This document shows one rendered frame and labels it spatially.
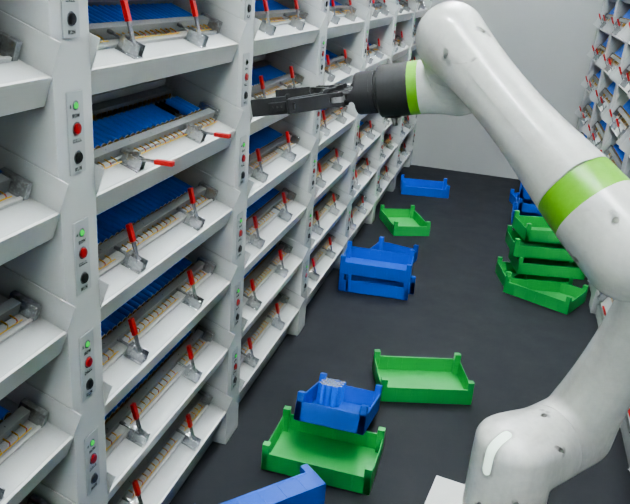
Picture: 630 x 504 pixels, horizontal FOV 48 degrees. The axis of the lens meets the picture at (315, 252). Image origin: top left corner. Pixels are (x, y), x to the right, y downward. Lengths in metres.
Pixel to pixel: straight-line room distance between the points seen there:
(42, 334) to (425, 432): 1.35
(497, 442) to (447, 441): 1.05
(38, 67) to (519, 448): 0.89
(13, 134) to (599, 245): 0.82
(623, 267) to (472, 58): 0.37
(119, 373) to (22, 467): 0.29
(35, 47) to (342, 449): 1.43
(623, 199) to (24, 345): 0.86
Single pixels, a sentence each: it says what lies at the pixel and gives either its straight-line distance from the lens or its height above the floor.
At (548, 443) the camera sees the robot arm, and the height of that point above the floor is 0.61.
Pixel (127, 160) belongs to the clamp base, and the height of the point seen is 0.92.
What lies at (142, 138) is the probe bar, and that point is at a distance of 1.39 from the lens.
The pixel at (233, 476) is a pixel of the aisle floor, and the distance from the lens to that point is 1.98.
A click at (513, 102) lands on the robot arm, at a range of 1.04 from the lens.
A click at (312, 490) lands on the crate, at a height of 0.20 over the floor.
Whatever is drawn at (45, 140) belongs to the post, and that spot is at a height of 1.01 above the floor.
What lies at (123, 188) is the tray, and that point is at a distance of 1.26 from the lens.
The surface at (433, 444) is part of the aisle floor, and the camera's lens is 2.18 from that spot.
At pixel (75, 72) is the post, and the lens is 1.11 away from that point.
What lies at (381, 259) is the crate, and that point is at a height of 0.09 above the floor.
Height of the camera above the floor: 1.25
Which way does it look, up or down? 21 degrees down
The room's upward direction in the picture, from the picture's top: 5 degrees clockwise
